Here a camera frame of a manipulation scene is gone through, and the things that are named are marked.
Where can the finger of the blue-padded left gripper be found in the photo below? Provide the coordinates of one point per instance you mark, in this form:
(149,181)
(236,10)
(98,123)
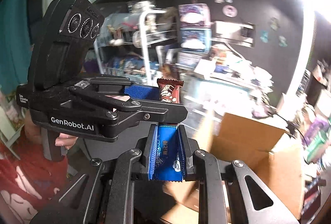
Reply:
(142,92)
(155,112)

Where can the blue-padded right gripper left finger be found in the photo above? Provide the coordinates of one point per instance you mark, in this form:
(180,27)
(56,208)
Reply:
(150,152)

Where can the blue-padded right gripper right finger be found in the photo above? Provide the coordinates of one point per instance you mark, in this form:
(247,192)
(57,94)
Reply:
(186,148)

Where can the blue snack packet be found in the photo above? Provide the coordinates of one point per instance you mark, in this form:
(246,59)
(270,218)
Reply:
(167,164)

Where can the brown snack packet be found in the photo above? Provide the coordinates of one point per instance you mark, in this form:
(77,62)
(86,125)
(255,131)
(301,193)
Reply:
(169,90)

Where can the person's left hand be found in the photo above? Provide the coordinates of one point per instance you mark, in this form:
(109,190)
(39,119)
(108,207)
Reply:
(33,133)

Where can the brown cardboard box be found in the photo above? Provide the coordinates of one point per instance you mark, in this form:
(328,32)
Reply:
(266,149)

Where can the blue Cinnamoroll box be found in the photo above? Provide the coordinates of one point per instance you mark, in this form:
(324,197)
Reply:
(198,40)

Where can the pink Cinnamoroll box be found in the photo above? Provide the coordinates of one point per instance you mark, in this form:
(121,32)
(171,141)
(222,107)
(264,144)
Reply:
(194,15)

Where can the black power adapter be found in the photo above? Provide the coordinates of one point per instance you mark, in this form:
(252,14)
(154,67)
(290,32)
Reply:
(246,32)

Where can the white desk lamp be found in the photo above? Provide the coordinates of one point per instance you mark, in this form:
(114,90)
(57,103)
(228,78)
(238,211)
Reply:
(310,9)

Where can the white metal wire shelf rack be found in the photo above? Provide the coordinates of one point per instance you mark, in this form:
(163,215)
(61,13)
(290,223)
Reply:
(133,44)

